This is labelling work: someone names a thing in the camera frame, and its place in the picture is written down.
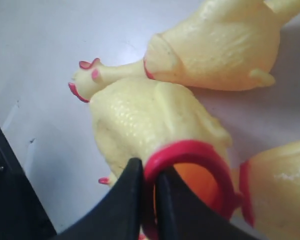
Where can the black equipment at table edge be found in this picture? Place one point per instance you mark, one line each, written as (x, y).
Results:
(22, 216)

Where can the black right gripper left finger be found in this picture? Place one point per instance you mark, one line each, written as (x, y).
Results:
(117, 215)

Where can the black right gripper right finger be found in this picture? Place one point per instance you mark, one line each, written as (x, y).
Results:
(181, 215)

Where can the headless yellow chicken body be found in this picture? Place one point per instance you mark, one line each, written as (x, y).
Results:
(163, 123)

